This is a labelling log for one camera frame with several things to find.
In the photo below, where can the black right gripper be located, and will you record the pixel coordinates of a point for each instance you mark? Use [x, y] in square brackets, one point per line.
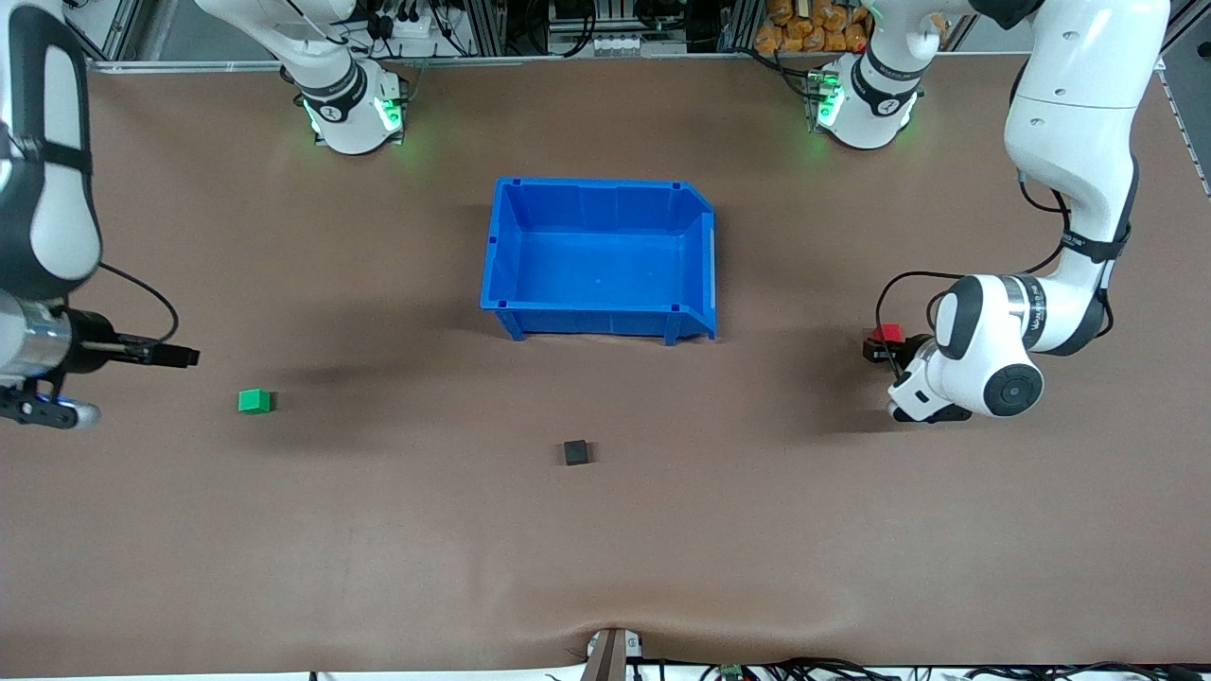
[92, 337]

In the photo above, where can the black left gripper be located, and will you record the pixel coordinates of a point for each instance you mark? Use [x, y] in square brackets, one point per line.
[905, 354]

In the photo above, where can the small red cube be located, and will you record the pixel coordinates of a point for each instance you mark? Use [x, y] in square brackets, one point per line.
[886, 332]

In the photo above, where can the small green cube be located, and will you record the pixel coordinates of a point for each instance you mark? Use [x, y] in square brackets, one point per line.
[254, 401]

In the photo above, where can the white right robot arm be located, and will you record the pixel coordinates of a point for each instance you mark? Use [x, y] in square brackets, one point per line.
[47, 189]

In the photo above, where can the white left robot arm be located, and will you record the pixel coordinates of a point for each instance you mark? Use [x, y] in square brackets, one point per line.
[1079, 113]

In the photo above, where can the small black cube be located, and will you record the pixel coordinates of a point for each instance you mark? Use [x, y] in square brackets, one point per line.
[576, 452]

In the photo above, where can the blue plastic storage bin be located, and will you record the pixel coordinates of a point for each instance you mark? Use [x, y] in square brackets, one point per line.
[596, 265]

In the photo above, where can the orange packets pile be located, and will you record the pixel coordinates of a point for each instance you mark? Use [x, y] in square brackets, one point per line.
[814, 24]

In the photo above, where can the small green circuit board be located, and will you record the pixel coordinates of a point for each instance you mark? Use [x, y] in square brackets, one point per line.
[730, 672]

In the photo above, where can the white power strip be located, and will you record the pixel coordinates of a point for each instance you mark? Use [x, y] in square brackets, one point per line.
[407, 24]

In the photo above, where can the black box device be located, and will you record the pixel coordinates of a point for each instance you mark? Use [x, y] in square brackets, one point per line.
[572, 9]

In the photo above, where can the aluminium frame post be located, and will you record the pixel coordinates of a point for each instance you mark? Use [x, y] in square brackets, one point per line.
[121, 28]

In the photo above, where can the aluminium table edge rail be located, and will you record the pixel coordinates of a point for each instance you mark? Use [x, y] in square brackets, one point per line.
[568, 59]

